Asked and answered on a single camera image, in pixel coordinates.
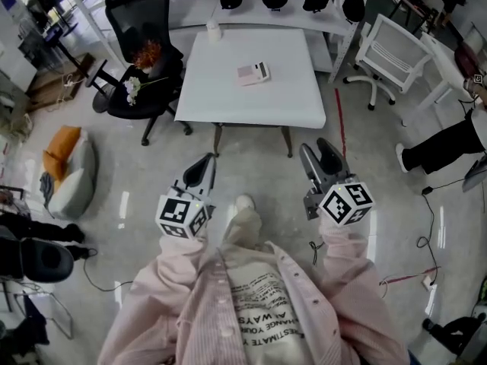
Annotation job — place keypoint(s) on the black mesh office chair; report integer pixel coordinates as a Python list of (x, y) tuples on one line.
[(148, 21)]

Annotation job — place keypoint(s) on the grey beanbag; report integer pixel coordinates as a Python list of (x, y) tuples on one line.
[(74, 183)]

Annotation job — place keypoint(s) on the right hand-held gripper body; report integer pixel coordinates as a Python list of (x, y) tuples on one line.
[(342, 204)]

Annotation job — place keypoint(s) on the dark table leg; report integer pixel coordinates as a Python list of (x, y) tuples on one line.
[(287, 141), (217, 141)]

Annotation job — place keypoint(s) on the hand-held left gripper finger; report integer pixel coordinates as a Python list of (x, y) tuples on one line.
[(192, 175), (209, 181)]

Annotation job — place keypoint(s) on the white bottle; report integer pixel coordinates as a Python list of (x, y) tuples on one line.
[(213, 32)]

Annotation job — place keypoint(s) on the person's left forearm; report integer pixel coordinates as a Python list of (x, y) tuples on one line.
[(171, 264)]

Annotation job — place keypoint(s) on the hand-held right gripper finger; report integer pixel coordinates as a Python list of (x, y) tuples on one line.
[(312, 165), (333, 160)]

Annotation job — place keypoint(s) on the grey metal device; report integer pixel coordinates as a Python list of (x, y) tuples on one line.
[(477, 175)]

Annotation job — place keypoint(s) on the red floor tape line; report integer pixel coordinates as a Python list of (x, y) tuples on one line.
[(340, 120)]

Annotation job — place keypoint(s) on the white desk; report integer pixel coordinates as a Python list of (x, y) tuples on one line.
[(441, 64)]

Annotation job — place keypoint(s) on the person's leg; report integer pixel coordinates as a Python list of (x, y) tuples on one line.
[(243, 230)]

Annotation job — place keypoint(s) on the white and pink calculator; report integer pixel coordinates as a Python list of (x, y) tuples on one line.
[(253, 73)]

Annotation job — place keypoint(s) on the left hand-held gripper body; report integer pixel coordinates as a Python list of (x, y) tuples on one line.
[(179, 215)]

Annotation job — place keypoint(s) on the person's torso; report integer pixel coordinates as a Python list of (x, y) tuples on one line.
[(258, 310)]

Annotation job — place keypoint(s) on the white office chair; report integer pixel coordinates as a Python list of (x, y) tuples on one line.
[(395, 57)]

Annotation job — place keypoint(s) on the orange cushion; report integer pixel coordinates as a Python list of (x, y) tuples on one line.
[(61, 146)]

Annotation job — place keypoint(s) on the wooden pallet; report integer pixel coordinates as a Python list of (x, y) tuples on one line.
[(53, 86)]

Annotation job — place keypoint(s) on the black padded seat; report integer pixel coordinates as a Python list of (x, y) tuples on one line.
[(47, 261)]

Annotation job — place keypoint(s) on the orange artificial plant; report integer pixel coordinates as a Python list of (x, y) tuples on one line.
[(147, 54)]

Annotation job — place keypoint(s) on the white artificial flower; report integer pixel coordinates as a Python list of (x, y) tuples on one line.
[(132, 87)]

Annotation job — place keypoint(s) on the person's white shoe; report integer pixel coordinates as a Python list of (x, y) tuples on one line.
[(244, 203)]

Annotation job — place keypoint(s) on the person's right forearm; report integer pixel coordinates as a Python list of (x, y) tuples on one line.
[(344, 253)]

